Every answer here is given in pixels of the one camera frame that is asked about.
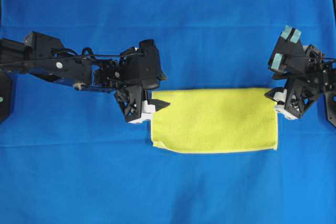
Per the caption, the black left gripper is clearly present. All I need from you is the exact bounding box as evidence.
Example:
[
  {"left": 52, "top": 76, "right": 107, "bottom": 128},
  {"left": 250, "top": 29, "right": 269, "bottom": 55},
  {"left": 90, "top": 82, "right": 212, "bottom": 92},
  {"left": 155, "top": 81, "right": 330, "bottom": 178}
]
[{"left": 114, "top": 47, "right": 171, "bottom": 124}]

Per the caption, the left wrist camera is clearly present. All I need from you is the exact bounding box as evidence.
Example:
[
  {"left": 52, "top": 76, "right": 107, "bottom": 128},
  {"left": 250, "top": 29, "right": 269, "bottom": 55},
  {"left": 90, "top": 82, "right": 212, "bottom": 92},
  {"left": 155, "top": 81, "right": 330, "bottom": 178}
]
[{"left": 139, "top": 39, "right": 167, "bottom": 90}]

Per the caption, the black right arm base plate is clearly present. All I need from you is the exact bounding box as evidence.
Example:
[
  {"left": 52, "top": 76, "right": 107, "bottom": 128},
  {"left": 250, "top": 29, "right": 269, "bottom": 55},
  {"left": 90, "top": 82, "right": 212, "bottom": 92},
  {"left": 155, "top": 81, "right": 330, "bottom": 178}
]
[{"left": 324, "top": 91, "right": 336, "bottom": 127}]

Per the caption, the blue table cloth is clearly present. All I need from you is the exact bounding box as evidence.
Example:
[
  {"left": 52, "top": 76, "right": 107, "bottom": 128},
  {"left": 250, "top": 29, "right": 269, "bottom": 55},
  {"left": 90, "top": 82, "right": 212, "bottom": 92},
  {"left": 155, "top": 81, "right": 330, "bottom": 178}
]
[{"left": 1, "top": 0, "right": 335, "bottom": 223}]

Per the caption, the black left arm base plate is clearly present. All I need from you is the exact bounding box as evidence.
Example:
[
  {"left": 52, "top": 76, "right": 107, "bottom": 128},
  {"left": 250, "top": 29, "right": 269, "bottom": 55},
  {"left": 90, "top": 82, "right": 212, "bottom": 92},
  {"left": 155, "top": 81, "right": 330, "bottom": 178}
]
[{"left": 0, "top": 72, "right": 13, "bottom": 123}]

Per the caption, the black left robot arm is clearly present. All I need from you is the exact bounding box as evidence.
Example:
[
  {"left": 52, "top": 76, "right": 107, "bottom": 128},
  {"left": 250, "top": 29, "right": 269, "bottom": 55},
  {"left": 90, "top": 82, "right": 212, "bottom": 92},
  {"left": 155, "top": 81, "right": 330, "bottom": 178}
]
[{"left": 1, "top": 31, "right": 170, "bottom": 124}]

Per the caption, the yellow-green microfibre towel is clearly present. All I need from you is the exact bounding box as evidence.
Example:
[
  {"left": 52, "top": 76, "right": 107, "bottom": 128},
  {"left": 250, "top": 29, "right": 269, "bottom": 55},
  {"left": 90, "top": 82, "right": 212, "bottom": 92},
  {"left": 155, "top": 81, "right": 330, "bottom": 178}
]
[{"left": 151, "top": 88, "right": 278, "bottom": 154}]

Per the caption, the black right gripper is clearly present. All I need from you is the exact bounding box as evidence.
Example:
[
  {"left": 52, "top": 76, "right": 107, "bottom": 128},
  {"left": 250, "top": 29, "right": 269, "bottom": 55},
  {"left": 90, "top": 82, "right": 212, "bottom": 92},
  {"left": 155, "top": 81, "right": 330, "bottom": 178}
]
[{"left": 264, "top": 77, "right": 323, "bottom": 120}]

